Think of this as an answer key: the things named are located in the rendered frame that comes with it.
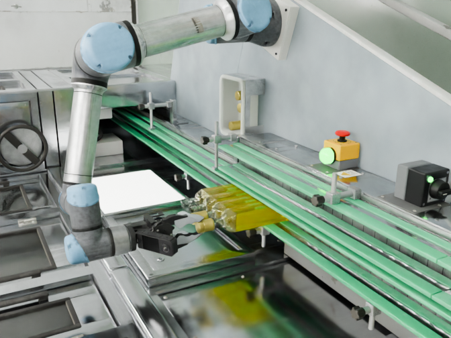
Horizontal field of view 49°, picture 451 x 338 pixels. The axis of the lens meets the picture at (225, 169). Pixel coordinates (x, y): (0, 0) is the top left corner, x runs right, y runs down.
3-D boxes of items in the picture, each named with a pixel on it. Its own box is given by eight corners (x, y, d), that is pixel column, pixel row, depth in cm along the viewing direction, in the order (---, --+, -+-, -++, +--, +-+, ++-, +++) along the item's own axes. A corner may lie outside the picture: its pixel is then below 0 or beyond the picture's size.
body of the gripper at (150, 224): (163, 209, 137) (121, 217, 132) (175, 221, 130) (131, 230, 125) (164, 234, 140) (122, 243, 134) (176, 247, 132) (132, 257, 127)
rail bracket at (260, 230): (281, 238, 154) (243, 247, 148) (282, 218, 152) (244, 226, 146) (288, 243, 151) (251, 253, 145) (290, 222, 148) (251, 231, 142)
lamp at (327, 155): (325, 160, 138) (316, 162, 136) (326, 145, 136) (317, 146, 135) (335, 165, 134) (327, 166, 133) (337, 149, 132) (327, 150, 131)
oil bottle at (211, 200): (260, 200, 161) (201, 212, 152) (260, 184, 160) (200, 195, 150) (269, 206, 157) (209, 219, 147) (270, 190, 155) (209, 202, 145)
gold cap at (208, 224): (209, 227, 140) (194, 230, 138) (209, 216, 138) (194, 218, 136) (215, 232, 137) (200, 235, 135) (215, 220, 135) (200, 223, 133)
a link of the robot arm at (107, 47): (244, -6, 149) (66, 37, 126) (271, -20, 135) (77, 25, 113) (255, 35, 151) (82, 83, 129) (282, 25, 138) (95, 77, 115)
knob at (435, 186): (441, 196, 111) (454, 201, 108) (427, 199, 109) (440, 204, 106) (444, 177, 110) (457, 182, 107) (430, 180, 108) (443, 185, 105)
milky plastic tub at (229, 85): (238, 130, 194) (219, 133, 190) (239, 72, 187) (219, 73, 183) (262, 140, 179) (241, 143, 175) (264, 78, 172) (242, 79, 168)
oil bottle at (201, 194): (251, 195, 166) (192, 206, 157) (251, 179, 164) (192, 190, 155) (260, 200, 162) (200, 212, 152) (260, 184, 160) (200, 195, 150)
